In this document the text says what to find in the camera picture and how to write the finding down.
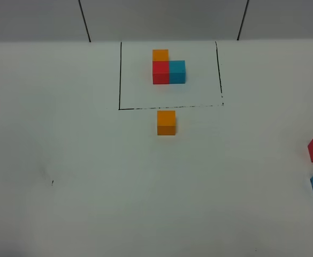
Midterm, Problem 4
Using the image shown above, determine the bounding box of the red template block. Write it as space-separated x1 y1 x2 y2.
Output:
152 61 170 85

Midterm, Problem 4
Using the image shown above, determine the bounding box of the blue template block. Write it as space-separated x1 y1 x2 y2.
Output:
169 61 186 84

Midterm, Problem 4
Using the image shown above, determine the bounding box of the orange template block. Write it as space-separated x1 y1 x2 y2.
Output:
152 49 169 62

